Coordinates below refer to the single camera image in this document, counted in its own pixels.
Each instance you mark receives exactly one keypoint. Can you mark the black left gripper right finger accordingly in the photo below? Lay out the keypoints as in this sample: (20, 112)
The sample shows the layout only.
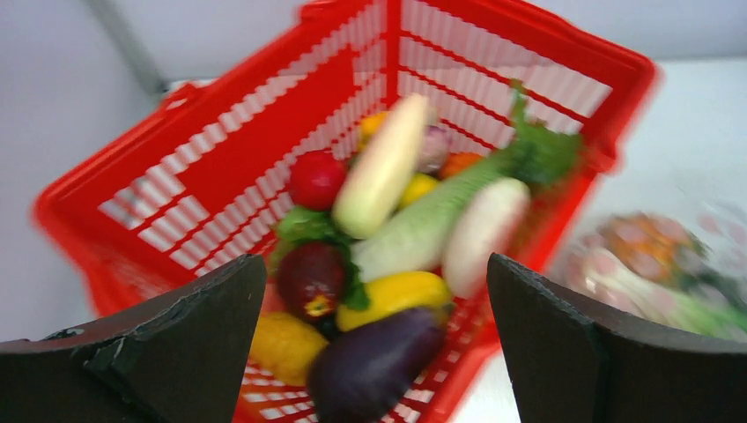
(574, 359)

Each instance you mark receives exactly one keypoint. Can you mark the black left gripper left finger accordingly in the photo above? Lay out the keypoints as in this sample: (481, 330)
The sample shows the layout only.
(178, 357)

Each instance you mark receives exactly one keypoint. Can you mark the clear zip top bag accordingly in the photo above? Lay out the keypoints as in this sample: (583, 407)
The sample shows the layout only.
(710, 303)

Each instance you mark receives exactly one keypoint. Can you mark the red plastic shopping basket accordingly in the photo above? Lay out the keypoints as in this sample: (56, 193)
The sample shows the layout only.
(201, 180)

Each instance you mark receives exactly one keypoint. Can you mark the toy pineapple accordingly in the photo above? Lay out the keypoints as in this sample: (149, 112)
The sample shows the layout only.
(654, 247)

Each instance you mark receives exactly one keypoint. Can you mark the yellow orange fruit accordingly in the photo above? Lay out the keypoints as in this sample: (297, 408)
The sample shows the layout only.
(286, 346)

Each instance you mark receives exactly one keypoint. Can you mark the dark red round fruit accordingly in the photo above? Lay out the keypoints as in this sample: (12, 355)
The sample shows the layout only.
(310, 280)

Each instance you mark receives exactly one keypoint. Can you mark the small white radish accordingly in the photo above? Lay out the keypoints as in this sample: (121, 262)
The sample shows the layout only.
(485, 227)

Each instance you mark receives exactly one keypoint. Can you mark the purple eggplant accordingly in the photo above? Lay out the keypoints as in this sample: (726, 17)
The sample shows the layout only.
(363, 374)

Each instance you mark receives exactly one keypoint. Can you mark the white chinese cabbage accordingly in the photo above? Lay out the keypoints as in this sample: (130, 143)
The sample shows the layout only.
(415, 237)

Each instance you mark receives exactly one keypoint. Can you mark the green leaf sprig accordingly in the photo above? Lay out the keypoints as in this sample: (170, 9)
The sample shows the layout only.
(539, 156)

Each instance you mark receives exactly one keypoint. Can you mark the red tomato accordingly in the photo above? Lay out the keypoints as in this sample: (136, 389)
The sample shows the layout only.
(316, 179)

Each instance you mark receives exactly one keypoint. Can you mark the yellow lemon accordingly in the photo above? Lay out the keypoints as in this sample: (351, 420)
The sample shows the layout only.
(420, 185)

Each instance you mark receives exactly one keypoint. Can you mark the orange bell pepper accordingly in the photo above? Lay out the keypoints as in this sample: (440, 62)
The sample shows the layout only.
(458, 162)

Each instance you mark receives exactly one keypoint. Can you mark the large white radish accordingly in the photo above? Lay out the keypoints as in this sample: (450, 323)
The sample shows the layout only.
(374, 185)

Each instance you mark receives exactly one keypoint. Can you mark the purple onion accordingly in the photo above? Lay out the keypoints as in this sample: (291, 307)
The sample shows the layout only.
(434, 150)

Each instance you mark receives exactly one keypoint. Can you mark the yellow bell pepper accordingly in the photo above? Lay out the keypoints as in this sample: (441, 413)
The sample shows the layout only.
(369, 126)

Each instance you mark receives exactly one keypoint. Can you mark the aluminium frame rail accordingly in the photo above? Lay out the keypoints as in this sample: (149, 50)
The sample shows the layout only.
(132, 50)

